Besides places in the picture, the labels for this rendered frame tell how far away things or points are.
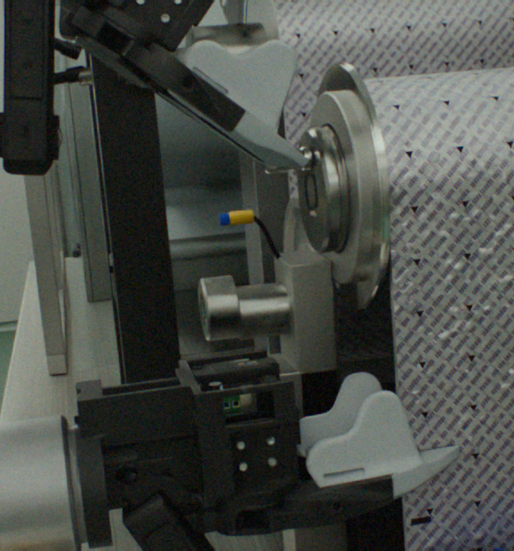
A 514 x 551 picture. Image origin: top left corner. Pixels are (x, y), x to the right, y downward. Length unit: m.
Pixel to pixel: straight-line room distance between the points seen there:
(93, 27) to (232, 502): 0.26
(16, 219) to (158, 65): 5.60
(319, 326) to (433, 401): 0.09
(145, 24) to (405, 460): 0.28
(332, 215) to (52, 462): 0.20
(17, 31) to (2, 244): 5.60
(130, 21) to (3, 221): 5.60
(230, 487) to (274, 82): 0.22
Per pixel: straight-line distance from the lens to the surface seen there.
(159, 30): 0.55
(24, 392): 1.52
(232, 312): 0.61
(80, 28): 0.54
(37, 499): 0.52
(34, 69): 0.55
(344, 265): 0.59
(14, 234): 6.13
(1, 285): 6.18
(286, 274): 0.62
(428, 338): 0.57
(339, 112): 0.57
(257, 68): 0.56
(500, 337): 0.58
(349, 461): 0.55
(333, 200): 0.56
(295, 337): 0.62
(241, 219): 0.65
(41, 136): 0.55
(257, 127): 0.55
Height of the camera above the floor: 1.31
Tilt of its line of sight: 11 degrees down
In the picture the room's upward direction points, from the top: 5 degrees counter-clockwise
